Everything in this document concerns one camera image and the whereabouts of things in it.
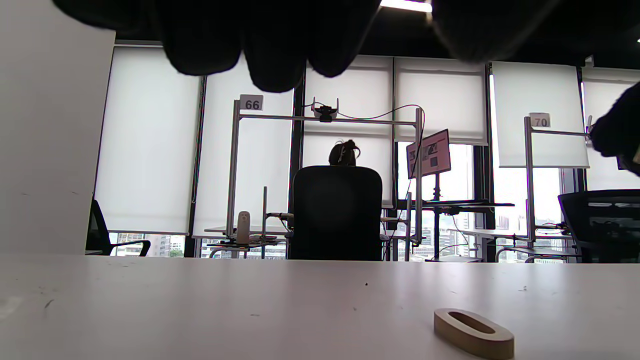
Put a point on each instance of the cream cylindrical bottle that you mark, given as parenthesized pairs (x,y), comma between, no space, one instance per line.
(243,227)

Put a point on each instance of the black high-back office chair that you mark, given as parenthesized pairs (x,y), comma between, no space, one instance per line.
(336,215)

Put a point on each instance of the person's right hand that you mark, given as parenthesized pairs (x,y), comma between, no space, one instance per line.
(620,135)

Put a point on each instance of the silver metal frame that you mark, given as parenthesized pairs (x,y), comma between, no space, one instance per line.
(528,175)
(232,165)

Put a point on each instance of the person's left hand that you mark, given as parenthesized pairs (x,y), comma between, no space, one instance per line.
(275,40)

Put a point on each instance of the black mesh office chair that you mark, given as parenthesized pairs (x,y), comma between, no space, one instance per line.
(97,235)
(600,220)

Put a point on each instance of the white roller blind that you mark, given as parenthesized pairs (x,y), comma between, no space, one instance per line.
(600,90)
(265,165)
(450,100)
(150,140)
(360,85)
(560,95)

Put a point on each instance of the white desk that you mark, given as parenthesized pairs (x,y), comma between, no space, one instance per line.
(490,232)

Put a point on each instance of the white black headset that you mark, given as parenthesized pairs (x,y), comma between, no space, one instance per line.
(325,112)

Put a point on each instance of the ceiling light strip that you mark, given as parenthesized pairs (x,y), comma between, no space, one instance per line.
(405,5)

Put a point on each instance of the black monitor stand table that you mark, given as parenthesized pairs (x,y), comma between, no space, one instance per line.
(460,204)

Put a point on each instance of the white number sign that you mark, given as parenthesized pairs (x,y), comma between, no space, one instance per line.
(251,102)
(540,120)

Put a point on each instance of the tilted computer monitor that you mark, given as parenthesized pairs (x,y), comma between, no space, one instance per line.
(429,152)

